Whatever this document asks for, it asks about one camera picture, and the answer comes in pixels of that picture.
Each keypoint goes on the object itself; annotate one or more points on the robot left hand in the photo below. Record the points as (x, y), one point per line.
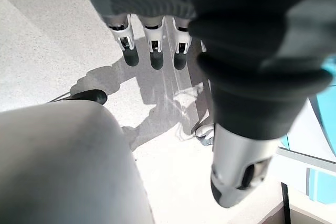
(236, 24)

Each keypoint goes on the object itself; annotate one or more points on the small white object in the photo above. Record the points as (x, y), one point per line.
(203, 132)

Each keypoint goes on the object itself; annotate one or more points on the white medical cart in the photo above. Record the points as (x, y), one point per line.
(325, 182)

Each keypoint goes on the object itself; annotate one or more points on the black edge strip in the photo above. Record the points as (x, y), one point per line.
(285, 203)

